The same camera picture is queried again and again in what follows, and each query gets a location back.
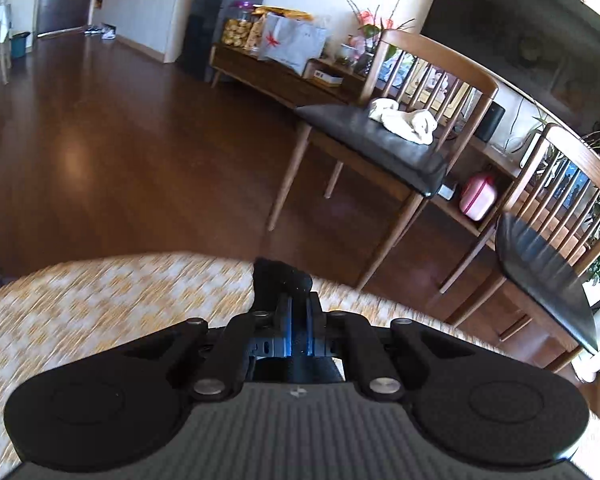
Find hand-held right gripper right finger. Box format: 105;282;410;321
295;292;461;403

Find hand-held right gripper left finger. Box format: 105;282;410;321
122;295;296;403

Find black T-shirt red print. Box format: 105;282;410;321
252;257;341;386

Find wooden chair black seat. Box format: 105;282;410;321
267;30;501;291
427;124;600;373

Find pink case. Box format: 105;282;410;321
459;172;498;222

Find white cloth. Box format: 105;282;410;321
369;98;438;146

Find small cardboard box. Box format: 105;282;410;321
305;57;345;86

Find wooden sideboard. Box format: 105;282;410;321
210;42;536;241

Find black speaker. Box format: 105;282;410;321
475;101;506;143

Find grey gift bag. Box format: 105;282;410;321
257;12;328;73

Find blue framed picture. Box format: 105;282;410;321
550;160;593;211

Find snack jar purple lid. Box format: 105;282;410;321
221;1;255;47

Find pink flower arrangement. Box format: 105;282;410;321
344;0;416;76

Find black cabinet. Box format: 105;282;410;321
177;0;271;81

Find white lower cabinets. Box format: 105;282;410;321
100;0;198;64

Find flat screen television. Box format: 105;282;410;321
422;0;600;133

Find teal bin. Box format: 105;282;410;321
11;31;32;59

